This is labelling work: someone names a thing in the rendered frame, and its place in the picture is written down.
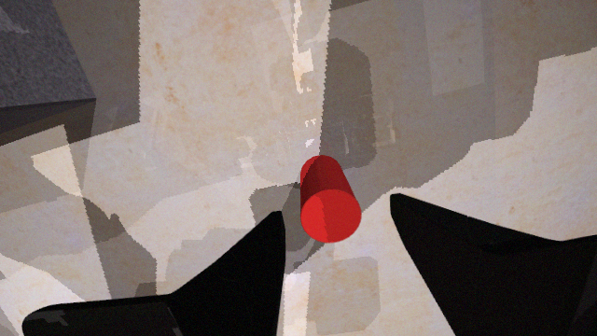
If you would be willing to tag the red cylinder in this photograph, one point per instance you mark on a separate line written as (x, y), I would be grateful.
(329, 211)

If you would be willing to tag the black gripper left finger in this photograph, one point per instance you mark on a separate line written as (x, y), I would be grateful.
(237, 295)

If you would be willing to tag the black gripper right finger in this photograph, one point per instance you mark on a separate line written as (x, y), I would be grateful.
(490, 280)

